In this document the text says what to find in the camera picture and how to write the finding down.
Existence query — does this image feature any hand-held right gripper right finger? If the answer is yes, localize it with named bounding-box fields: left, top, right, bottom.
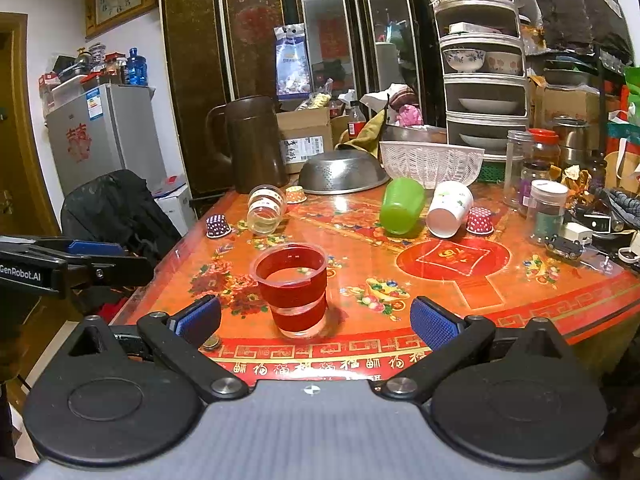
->
left=372, top=296, right=569, bottom=403

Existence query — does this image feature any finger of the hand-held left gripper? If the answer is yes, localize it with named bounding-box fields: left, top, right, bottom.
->
left=66, top=254, right=156, bottom=291
left=35, top=238, right=127, bottom=258

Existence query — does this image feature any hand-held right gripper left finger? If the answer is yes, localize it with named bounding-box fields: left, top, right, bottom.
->
left=66, top=295, right=252, bottom=404

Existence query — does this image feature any red transparent plastic cup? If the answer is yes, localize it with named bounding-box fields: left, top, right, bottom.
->
left=249, top=243, right=329, bottom=339

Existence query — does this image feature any white paper cup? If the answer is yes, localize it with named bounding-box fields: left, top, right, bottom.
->
left=426, top=181, right=474, bottom=239

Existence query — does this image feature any green plastic cup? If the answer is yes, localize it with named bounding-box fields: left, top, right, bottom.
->
left=379, top=177, right=426, bottom=236

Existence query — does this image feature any clear glass cup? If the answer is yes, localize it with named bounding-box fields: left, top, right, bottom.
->
left=247, top=185, right=288, bottom=235

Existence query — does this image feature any red floral tablecloth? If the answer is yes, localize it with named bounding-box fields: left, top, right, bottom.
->
left=110, top=179, right=640, bottom=387

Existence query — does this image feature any white storage box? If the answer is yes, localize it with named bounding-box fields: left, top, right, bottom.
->
left=152, top=175, right=197, bottom=236

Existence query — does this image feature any purple dotted cupcake liner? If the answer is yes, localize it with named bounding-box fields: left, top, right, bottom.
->
left=205, top=214, right=233, bottom=239

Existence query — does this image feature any grey small refrigerator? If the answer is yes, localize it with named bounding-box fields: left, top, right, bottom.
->
left=45, top=83, right=169, bottom=197

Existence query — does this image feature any red dotted cupcake liner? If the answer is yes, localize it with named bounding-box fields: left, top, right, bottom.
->
left=465, top=207, right=495, bottom=236

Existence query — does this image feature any wooden door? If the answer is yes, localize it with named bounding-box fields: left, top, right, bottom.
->
left=0, top=12, right=62, bottom=237

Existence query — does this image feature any small toy truck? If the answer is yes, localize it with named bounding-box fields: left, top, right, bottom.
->
left=543, top=222, right=594, bottom=261

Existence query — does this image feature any white lid plastic jar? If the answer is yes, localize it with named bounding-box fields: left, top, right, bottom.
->
left=526, top=179, right=570, bottom=247

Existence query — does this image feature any white plastic basket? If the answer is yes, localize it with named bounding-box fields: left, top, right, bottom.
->
left=378, top=140, right=485, bottom=190

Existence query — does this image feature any green plastic basket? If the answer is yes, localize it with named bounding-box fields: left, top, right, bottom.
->
left=474, top=157, right=509, bottom=184

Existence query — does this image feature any dark lid glass jar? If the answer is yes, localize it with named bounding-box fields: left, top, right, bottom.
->
left=518, top=160, right=552, bottom=217

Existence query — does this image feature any tall clear empty jar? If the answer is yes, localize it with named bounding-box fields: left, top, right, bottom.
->
left=503, top=129, right=534, bottom=209

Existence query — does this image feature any steel colander bowl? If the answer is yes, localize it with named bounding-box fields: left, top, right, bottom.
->
left=298, top=150, right=391, bottom=195

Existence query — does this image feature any brown plastic pitcher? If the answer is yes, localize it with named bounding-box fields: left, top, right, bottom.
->
left=205, top=95, right=290, bottom=195

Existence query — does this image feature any blue water bottle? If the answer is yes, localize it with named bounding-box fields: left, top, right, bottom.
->
left=126, top=47, right=149, bottom=86

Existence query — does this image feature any white plate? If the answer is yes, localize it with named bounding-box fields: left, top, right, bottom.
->
left=458, top=132, right=509, bottom=149
left=457, top=97, right=522, bottom=114

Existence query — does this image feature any olive green cloth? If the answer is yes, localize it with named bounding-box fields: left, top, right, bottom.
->
left=334, top=107, right=389, bottom=159

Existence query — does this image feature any labelled cardboard box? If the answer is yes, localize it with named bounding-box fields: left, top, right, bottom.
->
left=275, top=107, right=335, bottom=175

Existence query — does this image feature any pink cloth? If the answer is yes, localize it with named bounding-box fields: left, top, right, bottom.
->
left=396, top=104, right=424, bottom=128

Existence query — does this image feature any red lid glass jar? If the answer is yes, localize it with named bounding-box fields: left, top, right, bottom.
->
left=528, top=128, right=562, bottom=168

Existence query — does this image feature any dark mirrored wardrobe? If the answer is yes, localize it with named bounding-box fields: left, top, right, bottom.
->
left=159, top=0, right=442, bottom=197

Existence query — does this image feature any red cap soda bottle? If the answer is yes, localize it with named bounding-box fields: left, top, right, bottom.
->
left=346, top=100, right=368, bottom=140

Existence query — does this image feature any steel pot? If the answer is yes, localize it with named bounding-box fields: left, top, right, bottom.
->
left=552, top=115, right=594, bottom=164

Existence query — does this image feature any brown paper bag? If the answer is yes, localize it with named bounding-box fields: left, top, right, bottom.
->
left=604, top=137, right=640, bottom=194

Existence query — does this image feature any plain cardboard box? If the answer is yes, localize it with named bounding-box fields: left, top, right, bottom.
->
left=529, top=79, right=609, bottom=132

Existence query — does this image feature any blue patterned bowl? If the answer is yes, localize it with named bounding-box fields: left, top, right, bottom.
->
left=442, top=48, right=487, bottom=73

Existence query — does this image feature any red floral bowl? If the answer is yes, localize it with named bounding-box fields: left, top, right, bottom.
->
left=485, top=51, right=524, bottom=76

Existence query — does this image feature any blue and white plastic bag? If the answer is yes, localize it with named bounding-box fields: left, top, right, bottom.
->
left=273, top=24, right=312, bottom=100

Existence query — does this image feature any grey tiered dish rack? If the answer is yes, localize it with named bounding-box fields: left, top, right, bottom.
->
left=426, top=0, right=532, bottom=162

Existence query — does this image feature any large black bag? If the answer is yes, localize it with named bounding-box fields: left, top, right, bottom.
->
left=529, top=0, right=634, bottom=62

